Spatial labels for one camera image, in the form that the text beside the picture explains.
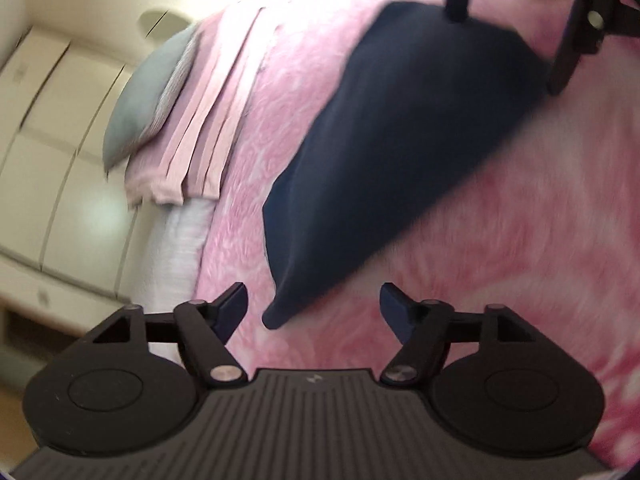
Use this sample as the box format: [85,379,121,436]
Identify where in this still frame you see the navy blue shirt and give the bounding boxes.
[262,1,547,330]

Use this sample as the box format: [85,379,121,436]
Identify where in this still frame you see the white quilted duvet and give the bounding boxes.
[142,194,219,361]

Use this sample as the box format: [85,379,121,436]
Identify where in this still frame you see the pink floral blanket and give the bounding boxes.
[195,0,639,468]

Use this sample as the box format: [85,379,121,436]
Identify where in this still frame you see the pink stacked pillows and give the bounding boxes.
[125,6,277,206]

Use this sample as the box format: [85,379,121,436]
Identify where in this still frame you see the cream wardrobe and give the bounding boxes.
[1,28,143,299]

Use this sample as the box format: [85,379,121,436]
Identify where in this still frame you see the grey pillow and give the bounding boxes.
[102,24,200,174]

